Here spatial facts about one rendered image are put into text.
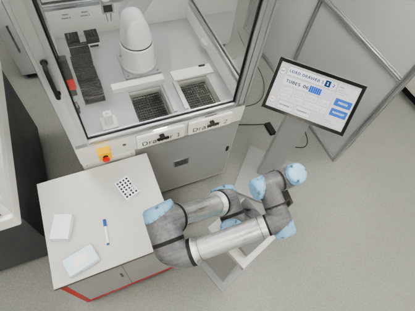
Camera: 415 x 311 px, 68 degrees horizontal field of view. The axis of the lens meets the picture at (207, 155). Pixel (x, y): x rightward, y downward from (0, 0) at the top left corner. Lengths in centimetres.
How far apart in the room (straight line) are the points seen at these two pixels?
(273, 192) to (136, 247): 87
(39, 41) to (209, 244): 90
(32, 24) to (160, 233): 80
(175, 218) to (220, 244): 18
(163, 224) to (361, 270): 203
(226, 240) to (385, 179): 245
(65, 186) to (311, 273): 186
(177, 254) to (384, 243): 222
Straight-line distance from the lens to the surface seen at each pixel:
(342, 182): 307
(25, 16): 120
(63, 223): 173
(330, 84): 195
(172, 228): 107
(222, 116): 189
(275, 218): 105
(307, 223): 275
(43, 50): 128
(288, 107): 194
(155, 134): 178
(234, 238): 105
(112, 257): 168
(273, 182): 105
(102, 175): 185
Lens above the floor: 237
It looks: 58 degrees down
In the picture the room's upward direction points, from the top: 12 degrees clockwise
